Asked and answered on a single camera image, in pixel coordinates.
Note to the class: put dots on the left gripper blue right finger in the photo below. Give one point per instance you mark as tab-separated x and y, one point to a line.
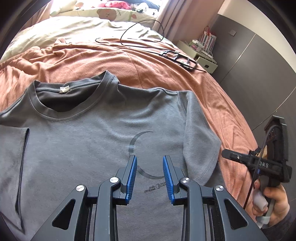
209	213

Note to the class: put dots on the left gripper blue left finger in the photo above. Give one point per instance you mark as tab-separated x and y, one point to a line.
85	208

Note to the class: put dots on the grey t-shirt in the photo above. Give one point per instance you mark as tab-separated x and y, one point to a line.
57	136

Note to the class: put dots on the person's right forearm sleeve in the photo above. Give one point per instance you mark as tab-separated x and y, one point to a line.
278	231

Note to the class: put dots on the white bedside table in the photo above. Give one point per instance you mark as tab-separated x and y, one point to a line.
208	63

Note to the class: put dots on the striped gift bag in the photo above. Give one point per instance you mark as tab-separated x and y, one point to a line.
207	39

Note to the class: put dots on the orange-brown bed blanket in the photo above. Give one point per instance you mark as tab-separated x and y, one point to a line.
64	63

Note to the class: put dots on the pink right curtain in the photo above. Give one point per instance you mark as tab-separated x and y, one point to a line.
184	20

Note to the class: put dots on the beige bed sheet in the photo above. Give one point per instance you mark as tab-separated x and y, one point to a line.
75	29

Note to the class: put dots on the bear-print window cushion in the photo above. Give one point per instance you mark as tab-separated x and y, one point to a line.
112	14

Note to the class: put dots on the pink plush on sill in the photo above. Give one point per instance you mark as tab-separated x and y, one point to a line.
115	4

